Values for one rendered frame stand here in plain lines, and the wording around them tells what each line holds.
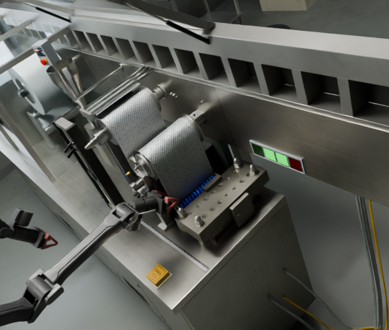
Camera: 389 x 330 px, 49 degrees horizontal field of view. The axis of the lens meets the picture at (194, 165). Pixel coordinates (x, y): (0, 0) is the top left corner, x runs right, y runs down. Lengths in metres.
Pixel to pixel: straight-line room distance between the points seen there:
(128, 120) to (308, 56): 0.88
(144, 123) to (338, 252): 1.48
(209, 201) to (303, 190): 1.48
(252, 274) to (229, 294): 0.14
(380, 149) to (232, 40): 0.55
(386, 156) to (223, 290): 0.88
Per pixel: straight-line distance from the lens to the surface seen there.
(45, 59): 2.02
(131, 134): 1.86
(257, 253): 1.88
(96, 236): 1.57
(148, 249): 1.90
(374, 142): 1.27
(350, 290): 2.62
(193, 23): 1.47
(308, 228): 2.91
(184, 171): 1.76
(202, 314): 1.81
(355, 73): 1.16
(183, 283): 1.71
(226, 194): 1.76
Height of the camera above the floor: 2.20
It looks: 37 degrees down
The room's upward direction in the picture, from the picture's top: 24 degrees counter-clockwise
